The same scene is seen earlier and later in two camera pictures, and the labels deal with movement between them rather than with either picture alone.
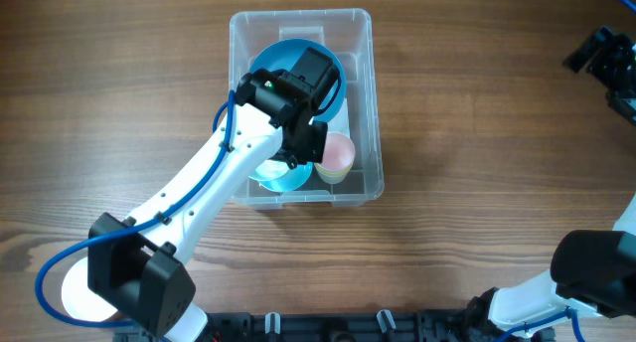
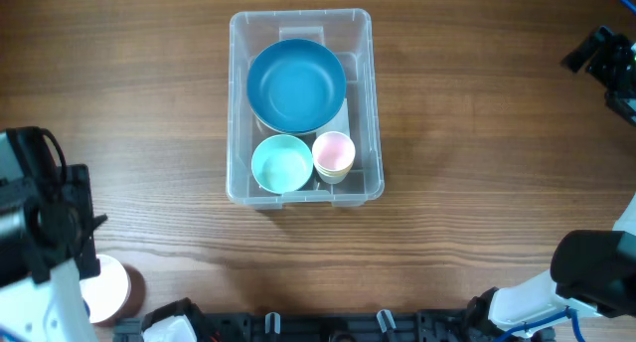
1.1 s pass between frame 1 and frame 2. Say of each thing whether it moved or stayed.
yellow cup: stayed
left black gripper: moved
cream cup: stayed
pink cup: stayed
